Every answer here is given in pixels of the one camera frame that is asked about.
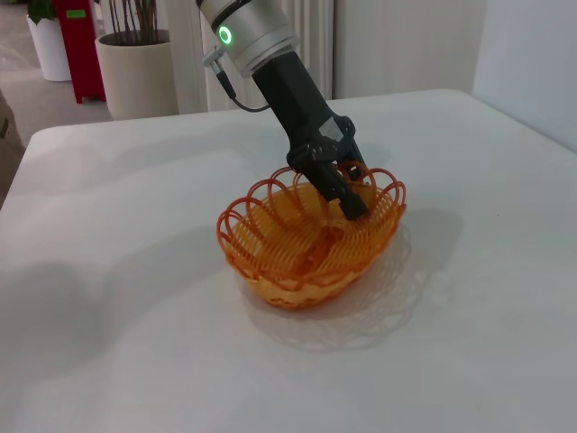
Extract beige round planter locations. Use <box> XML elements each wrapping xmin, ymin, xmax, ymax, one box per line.
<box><xmin>94</xmin><ymin>32</ymin><xmax>179</xmax><ymax>122</ymax></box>

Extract left arm cable with plug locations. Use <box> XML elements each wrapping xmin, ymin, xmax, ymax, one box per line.
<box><xmin>202</xmin><ymin>44</ymin><xmax>274</xmax><ymax>114</ymax></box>

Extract white round planter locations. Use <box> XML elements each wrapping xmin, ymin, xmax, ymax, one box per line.
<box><xmin>25</xmin><ymin>14</ymin><xmax>74</xmax><ymax>83</ymax></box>

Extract dark bare plant stems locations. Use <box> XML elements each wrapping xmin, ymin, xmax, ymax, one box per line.
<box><xmin>95</xmin><ymin>0</ymin><xmax>167</xmax><ymax>46</ymax></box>

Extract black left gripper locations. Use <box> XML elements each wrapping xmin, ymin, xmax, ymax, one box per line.
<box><xmin>250</xmin><ymin>51</ymin><xmax>371</xmax><ymax>222</ymax></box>

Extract green leafy plant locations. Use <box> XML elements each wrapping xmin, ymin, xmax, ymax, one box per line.
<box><xmin>26</xmin><ymin>0</ymin><xmax>59</xmax><ymax>24</ymax></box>

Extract orange wire-look plastic basket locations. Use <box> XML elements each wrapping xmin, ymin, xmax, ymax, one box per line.
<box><xmin>215</xmin><ymin>165</ymin><xmax>409</xmax><ymax>312</ymax></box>

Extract white ribbed panel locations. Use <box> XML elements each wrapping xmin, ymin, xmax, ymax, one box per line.
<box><xmin>292</xmin><ymin>0</ymin><xmax>337</xmax><ymax>101</ymax></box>

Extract red stand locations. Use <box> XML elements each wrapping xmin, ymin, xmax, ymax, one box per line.
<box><xmin>53</xmin><ymin>0</ymin><xmax>110</xmax><ymax>106</ymax></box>

